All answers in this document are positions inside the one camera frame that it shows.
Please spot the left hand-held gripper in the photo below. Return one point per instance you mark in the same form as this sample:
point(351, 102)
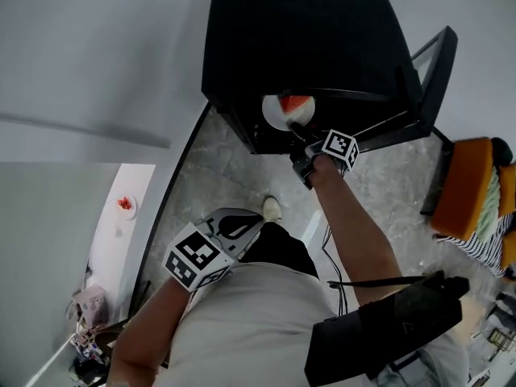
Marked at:
point(193, 256)

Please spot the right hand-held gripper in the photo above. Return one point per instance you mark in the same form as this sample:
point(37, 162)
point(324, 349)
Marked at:
point(340, 147)

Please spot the white plate of watermelon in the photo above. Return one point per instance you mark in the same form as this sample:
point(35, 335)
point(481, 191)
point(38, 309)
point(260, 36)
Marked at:
point(282, 113)

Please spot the black fridge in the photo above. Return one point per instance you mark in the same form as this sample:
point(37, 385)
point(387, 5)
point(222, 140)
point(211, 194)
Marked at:
point(294, 34)

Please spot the person's right forearm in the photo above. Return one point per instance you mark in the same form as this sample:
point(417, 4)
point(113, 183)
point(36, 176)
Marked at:
point(354, 232)

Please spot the person's left forearm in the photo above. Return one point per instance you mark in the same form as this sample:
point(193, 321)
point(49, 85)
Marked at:
point(141, 337)

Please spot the small plate with watermelon pieces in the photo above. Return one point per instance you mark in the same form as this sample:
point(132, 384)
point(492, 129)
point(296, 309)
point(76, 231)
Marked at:
point(127, 206)

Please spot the black fridge door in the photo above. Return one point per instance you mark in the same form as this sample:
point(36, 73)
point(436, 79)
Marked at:
point(437, 79)

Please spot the person's white shoe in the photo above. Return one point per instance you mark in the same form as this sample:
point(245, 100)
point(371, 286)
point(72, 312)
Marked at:
point(272, 209)

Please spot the person's black shorts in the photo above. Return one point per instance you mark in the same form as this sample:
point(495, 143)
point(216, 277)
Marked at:
point(282, 248)

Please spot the person's grey shirt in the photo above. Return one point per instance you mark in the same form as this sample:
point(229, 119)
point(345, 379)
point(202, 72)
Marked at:
point(250, 329)

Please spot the pink box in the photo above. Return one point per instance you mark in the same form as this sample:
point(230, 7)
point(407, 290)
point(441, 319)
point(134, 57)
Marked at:
point(90, 302)

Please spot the pile of small colourful items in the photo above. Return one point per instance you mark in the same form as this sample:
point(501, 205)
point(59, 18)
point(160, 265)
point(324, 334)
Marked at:
point(86, 343)

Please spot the orange chair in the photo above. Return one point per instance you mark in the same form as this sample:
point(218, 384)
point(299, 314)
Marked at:
point(463, 188)

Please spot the green knitted cloth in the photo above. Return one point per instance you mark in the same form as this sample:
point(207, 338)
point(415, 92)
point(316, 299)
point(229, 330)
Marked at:
point(488, 204)

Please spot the metal rack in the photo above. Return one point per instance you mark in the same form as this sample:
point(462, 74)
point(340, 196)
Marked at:
point(498, 341)

